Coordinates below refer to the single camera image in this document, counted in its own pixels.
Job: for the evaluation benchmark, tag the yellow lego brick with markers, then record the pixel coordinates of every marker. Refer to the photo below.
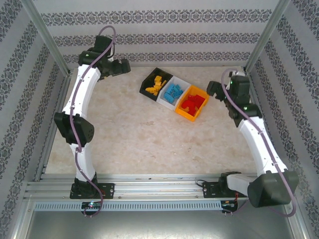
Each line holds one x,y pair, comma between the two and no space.
155,92
150,88
164,82
159,86
157,79

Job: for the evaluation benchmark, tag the blue lego brick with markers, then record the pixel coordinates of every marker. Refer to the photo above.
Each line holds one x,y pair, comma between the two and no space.
179,87
177,94
168,97
172,88

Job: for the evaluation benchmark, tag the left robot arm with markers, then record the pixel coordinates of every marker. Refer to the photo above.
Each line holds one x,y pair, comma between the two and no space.
79,94

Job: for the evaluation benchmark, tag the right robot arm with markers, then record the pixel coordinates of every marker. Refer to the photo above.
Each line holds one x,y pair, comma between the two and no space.
261,149

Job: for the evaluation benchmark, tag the black plastic bin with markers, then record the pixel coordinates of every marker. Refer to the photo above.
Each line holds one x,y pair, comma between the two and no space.
159,72

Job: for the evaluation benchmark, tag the orange plastic bin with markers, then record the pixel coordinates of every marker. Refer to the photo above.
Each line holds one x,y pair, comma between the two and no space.
184,115

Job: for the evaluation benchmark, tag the white plastic bin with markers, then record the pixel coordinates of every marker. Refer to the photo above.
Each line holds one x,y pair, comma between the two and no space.
165,104

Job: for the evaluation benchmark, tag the right small circuit board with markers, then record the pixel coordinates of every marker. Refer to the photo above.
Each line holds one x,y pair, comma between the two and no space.
230,204

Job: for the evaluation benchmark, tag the small circuit board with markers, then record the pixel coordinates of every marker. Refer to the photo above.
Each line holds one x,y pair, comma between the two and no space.
230,204
93,204

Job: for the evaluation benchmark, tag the left small circuit board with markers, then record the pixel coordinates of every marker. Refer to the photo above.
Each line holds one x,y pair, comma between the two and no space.
93,204

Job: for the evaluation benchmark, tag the grey metal panel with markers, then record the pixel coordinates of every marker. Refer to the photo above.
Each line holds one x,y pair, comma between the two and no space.
159,226

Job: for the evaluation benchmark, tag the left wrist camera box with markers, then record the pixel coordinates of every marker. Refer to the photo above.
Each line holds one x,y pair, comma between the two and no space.
112,55

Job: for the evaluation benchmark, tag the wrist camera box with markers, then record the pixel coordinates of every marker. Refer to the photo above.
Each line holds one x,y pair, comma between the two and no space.
238,73
112,55

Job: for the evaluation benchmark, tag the right aluminium side rail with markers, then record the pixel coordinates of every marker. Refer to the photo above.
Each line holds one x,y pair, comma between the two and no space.
256,97

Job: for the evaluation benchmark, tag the aluminium side rail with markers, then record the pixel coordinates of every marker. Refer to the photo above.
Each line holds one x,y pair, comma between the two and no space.
256,97
59,99

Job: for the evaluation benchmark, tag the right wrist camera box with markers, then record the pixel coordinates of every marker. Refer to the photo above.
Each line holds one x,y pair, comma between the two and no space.
238,73

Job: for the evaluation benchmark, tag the right aluminium frame post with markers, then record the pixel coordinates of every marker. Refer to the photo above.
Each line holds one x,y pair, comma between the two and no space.
263,42

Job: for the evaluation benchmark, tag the aluminium frame post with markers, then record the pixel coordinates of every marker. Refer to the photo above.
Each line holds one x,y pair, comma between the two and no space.
50,42
263,42

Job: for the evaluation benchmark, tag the left aluminium side rail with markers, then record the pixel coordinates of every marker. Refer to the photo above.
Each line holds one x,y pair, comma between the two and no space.
59,99

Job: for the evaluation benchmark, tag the left aluminium frame post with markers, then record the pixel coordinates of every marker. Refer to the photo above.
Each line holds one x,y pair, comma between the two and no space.
50,42

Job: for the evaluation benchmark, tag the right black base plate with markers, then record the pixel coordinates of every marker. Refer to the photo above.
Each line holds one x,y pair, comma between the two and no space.
209,190

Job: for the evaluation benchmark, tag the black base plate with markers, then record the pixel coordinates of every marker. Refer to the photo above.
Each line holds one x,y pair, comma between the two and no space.
209,190
108,190

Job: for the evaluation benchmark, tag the aluminium mounting rail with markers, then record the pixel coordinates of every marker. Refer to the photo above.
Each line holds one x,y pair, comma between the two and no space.
159,189

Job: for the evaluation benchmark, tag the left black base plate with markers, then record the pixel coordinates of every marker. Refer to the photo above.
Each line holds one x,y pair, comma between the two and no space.
108,190

